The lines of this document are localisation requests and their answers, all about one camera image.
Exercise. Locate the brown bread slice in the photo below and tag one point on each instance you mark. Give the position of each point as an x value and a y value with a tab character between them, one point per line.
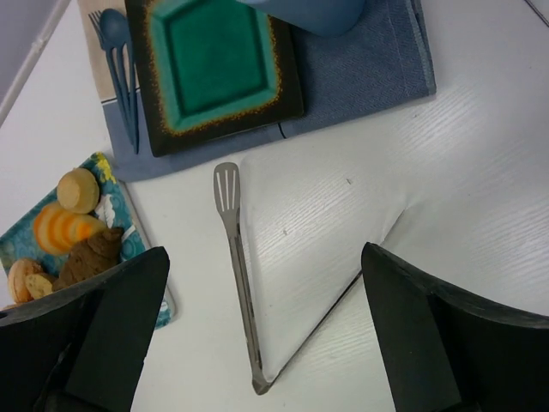
39	285

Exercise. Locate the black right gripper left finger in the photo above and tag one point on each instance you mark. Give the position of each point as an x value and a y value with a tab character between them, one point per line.
83	348

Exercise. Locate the metal serving tongs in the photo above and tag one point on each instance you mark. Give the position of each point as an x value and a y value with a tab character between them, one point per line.
227	197

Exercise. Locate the small pale round roll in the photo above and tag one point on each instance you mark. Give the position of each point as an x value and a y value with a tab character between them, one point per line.
18	272

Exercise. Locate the small round tan bun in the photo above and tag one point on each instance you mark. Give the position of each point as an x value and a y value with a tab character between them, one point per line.
78	191

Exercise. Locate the dark brown chocolate bread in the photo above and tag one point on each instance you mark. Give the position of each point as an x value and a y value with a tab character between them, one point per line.
91	257

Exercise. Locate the blue floral serving tray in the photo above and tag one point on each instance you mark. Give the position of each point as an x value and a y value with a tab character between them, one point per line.
114	209

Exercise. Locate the blue cloth placemat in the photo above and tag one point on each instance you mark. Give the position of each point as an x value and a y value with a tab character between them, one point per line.
384	61

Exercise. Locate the green square plate dark rim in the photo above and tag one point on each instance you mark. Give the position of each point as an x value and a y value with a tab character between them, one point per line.
211	69

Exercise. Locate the blue plastic cup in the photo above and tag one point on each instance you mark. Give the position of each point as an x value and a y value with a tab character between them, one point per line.
327	18

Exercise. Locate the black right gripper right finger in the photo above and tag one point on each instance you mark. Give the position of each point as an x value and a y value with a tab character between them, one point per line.
447	349

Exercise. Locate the orange striped croissant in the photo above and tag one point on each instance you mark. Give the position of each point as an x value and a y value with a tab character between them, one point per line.
57	230

